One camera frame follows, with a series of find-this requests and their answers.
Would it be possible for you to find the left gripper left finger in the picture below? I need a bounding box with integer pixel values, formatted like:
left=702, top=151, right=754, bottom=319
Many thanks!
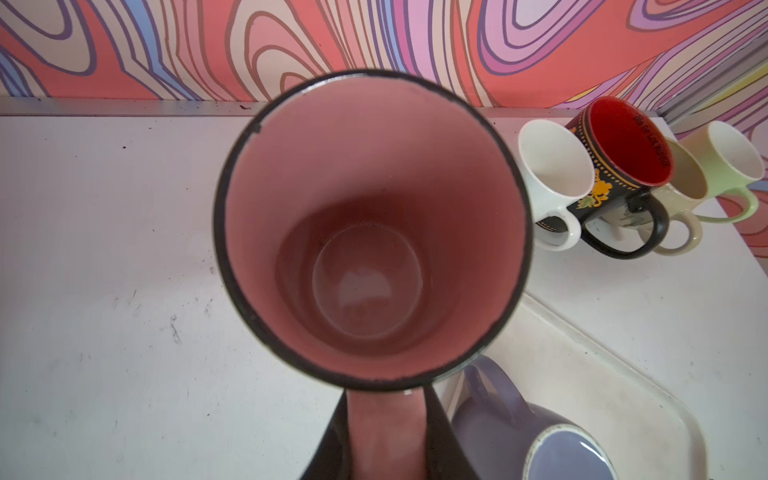
left=300, top=393, right=351, bottom=480

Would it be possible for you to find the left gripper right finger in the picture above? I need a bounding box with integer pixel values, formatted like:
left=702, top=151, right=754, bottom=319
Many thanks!
left=424, top=386, right=479, bottom=480

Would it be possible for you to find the purple mug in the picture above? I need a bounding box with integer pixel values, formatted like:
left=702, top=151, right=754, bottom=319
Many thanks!
left=451, top=356, right=618, bottom=479

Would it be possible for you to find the pink patterned mug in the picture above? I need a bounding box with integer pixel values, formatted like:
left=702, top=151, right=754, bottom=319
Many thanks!
left=213, top=69, right=533, bottom=479

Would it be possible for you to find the black mug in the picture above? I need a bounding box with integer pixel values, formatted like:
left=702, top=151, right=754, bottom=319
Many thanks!
left=566, top=96, right=674, bottom=260

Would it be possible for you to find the white mug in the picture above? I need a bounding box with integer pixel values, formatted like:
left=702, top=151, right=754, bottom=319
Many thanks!
left=514, top=119, right=595, bottom=251

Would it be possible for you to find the cream round mug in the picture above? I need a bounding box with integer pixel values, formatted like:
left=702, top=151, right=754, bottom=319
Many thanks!
left=602, top=139, right=709, bottom=256

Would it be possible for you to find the light green mug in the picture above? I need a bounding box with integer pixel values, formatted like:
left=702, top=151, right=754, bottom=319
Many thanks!
left=680, top=121, right=765, bottom=224

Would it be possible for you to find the beige plastic tray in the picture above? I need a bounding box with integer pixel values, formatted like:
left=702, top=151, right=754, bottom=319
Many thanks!
left=436, top=297, right=709, bottom=479

